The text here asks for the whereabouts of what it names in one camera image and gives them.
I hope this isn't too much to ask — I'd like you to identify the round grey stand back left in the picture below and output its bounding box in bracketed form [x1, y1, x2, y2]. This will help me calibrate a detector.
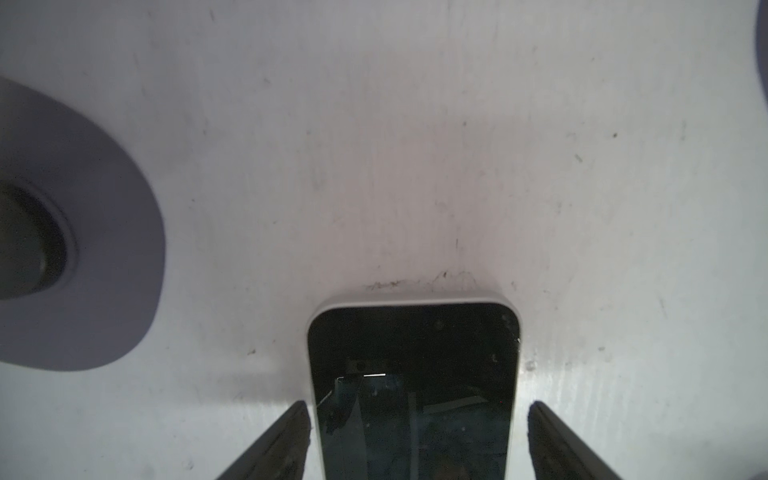
[1, 79, 166, 371]

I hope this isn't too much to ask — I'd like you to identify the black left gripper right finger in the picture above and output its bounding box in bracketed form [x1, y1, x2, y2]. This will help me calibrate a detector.
[527, 400, 621, 480]

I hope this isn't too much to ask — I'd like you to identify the round grey stand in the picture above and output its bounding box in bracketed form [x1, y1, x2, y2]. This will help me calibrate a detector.
[754, 0, 768, 99]
[1, 79, 166, 371]

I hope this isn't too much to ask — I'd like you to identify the round grey stand back right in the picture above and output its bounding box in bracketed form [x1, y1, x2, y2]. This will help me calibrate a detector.
[754, 0, 768, 99]

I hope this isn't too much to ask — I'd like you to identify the phone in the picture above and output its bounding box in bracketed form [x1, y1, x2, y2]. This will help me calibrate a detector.
[307, 297, 520, 479]

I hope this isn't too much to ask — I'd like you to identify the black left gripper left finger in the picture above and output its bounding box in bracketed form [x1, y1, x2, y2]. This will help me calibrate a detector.
[218, 400, 311, 480]

